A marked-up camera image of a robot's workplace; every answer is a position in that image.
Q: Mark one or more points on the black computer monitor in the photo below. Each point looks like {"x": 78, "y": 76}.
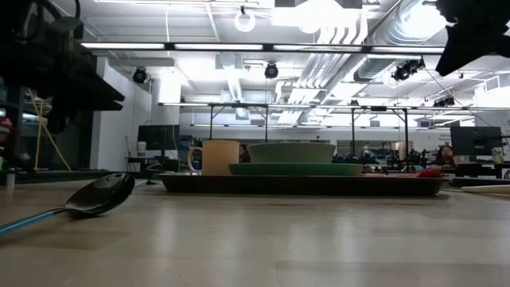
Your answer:
{"x": 157, "y": 137}
{"x": 476, "y": 140}

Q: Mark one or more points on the black ceiling spotlight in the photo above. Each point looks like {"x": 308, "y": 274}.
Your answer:
{"x": 444, "y": 102}
{"x": 271, "y": 71}
{"x": 406, "y": 69}
{"x": 139, "y": 75}

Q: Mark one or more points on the white container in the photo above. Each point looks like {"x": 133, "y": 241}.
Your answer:
{"x": 142, "y": 149}

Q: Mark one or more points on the black background frame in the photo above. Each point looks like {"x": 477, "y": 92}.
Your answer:
{"x": 266, "y": 119}

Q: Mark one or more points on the white bowl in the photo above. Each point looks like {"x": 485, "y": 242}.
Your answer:
{"x": 291, "y": 152}

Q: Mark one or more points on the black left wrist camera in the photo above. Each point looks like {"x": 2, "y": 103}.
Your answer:
{"x": 69, "y": 30}

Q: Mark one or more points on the brown plastic tray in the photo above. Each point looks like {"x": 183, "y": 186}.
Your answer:
{"x": 279, "y": 185}

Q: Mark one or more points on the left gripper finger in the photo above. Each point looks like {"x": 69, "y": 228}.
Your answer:
{"x": 103, "y": 106}
{"x": 99, "y": 89}

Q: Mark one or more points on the red cloth napkin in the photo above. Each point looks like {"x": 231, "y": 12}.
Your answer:
{"x": 428, "y": 173}

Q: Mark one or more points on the black overhead light bar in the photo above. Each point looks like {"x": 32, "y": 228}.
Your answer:
{"x": 169, "y": 46}

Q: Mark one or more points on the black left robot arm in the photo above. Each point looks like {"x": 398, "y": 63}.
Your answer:
{"x": 20, "y": 48}

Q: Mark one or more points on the person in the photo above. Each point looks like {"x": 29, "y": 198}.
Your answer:
{"x": 445, "y": 155}

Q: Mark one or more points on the green plate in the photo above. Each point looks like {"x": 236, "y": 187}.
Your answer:
{"x": 295, "y": 169}

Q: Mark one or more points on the silver ventilation duct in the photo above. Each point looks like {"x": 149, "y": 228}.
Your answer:
{"x": 374, "y": 68}

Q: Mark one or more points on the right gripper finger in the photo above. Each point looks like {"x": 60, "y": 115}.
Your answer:
{"x": 466, "y": 44}

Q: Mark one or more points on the orange mug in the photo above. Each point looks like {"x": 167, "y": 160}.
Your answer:
{"x": 217, "y": 157}

